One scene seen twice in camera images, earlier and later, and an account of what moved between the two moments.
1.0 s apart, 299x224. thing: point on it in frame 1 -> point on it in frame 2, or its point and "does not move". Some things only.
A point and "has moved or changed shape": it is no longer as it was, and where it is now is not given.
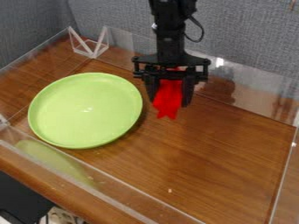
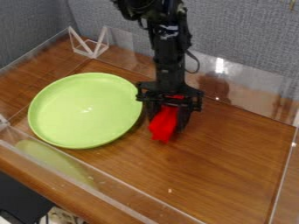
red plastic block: x=166 y=97 has moved or changed shape
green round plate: x=85 y=110 does not move
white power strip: x=58 y=216 does not move
